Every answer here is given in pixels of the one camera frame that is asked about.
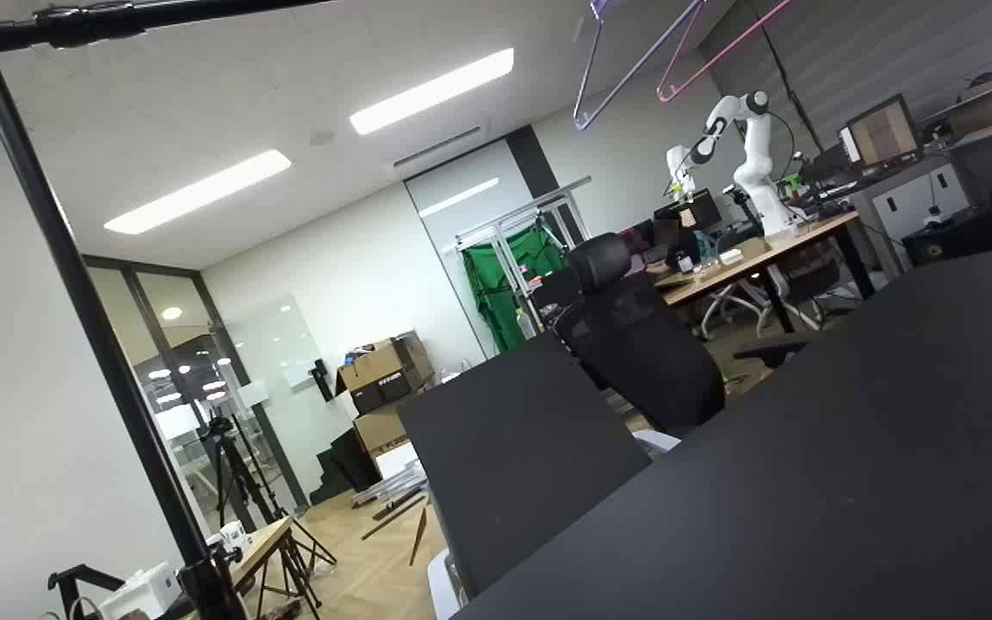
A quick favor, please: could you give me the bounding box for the pink wire hanger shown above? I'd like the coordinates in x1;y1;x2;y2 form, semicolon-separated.
651;0;796;107

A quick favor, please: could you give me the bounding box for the green cloth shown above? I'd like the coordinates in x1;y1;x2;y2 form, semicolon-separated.
460;220;577;356

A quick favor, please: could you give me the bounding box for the cardboard box stack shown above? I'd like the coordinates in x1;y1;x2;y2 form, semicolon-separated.
338;329;439;457

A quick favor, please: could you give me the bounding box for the black board panel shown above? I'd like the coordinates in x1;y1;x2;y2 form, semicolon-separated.
398;332;656;602

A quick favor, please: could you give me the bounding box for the long ceiling light strip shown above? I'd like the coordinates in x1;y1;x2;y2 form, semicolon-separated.
345;45;519;142
99;145;297;241

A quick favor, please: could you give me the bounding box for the wooden desk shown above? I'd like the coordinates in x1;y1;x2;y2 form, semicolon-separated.
651;209;882;338

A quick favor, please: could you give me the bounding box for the small wooden stool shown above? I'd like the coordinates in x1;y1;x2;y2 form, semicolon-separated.
224;514;332;620

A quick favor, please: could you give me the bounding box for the computer monitor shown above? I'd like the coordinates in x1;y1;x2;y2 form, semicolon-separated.
838;93;928;181

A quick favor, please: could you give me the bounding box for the white cabinet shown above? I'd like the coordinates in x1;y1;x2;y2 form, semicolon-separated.
866;158;976;253

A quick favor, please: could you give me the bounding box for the purple wire hanger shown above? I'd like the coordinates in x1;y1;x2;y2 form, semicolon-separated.
569;0;710;131

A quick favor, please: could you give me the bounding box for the black camera tripod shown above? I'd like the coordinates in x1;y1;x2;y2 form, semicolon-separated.
187;364;342;594

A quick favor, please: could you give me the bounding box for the black rail stand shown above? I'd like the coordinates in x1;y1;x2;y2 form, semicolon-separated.
0;0;326;620

